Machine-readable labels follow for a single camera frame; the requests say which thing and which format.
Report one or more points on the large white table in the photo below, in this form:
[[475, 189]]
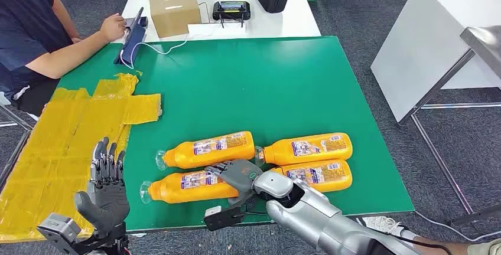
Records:
[[422, 42]]

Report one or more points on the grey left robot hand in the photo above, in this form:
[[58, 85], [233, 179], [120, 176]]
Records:
[[109, 206]]

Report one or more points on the white sneaker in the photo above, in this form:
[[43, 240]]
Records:
[[381, 226]]

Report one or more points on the yellow taped cardboard sheet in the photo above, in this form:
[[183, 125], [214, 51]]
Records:
[[47, 147]]

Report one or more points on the person's left forearm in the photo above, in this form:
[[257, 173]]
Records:
[[69, 26]]

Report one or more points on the person's right hand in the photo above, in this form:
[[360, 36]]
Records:
[[112, 28]]

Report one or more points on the tablet in navy folio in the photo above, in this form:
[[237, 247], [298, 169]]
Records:
[[131, 42]]

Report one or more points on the person's right forearm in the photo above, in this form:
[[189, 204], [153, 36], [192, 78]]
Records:
[[62, 55]]

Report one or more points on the grey metal chair frame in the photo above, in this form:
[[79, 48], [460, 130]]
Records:
[[28, 127]]

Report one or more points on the grey smartphone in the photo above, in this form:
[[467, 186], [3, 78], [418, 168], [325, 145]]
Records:
[[143, 21]]

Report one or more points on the stainless steel table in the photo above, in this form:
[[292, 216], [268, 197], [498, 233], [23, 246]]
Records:
[[485, 42]]

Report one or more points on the person's leg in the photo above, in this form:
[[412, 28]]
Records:
[[481, 249]]

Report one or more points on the person's left hand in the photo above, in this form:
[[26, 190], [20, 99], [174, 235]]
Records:
[[77, 41]]

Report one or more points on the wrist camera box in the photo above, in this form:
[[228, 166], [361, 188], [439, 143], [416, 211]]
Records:
[[225, 218], [58, 228]]

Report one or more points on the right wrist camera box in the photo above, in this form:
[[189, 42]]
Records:
[[225, 218]]

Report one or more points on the brown cardboard box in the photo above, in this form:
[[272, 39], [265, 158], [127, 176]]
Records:
[[172, 14]]

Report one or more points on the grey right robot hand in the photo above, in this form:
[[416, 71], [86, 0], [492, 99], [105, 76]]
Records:
[[242, 175]]

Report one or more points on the person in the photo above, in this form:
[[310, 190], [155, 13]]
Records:
[[23, 22]]

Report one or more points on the orange bottle with clear cap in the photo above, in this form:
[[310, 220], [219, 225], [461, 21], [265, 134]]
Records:
[[219, 157], [336, 186], [176, 194], [281, 155]]

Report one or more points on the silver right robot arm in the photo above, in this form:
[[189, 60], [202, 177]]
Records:
[[313, 214]]

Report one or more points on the green table mat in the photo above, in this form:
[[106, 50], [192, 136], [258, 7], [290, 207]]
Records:
[[254, 89]]

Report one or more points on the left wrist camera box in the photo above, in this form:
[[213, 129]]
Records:
[[58, 228]]

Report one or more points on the black controller with screen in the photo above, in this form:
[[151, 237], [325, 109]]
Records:
[[231, 10]]

